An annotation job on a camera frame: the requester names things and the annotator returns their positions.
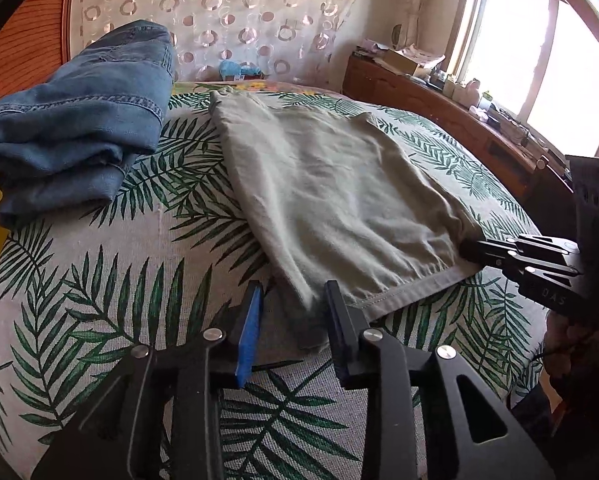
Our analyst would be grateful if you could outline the wooden framed window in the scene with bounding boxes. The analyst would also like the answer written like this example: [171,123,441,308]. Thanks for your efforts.
[447,0,599,163]

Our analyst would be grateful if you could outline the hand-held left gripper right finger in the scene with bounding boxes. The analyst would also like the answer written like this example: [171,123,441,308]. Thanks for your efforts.
[324,280,555,480]

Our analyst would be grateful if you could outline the circle pattern sheer curtain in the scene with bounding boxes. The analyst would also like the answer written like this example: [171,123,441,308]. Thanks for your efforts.
[63,0,361,83]

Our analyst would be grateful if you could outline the floral blanket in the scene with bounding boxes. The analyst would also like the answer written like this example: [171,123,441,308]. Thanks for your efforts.
[172,79,333,100]

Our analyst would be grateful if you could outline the leaf print bed sheet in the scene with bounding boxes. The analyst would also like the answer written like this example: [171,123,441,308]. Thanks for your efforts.
[0,87,550,480]

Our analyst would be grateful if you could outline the long wooden cabinet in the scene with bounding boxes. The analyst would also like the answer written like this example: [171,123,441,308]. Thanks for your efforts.
[342,55,573,203]

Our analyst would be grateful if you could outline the white window curtain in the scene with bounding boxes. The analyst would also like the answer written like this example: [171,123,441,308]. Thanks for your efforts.
[387,0,483,58]

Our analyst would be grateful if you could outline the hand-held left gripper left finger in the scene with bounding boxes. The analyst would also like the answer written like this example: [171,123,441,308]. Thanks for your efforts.
[32,280,265,480]

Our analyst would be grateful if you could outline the pile of papers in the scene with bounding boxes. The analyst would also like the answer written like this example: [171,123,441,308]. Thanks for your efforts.
[398,44,446,65]

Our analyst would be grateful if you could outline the folded blue jeans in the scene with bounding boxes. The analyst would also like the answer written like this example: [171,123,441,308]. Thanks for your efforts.
[0,20,176,229]

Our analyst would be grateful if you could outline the person's right hand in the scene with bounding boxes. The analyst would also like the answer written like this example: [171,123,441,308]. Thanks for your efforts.
[543,310,599,378]

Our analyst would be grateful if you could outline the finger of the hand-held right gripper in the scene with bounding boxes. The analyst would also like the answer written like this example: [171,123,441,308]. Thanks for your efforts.
[498,254,585,287]
[458,234,579,267]

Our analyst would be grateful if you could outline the cardboard box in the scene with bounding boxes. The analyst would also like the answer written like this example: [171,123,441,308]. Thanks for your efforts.
[379,49,430,75]

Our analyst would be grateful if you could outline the grey short pants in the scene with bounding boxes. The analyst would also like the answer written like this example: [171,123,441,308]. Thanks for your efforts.
[209,87,486,352]

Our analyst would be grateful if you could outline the wooden slatted wardrobe door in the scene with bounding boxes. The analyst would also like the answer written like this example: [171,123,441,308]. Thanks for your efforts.
[0,0,82,108]

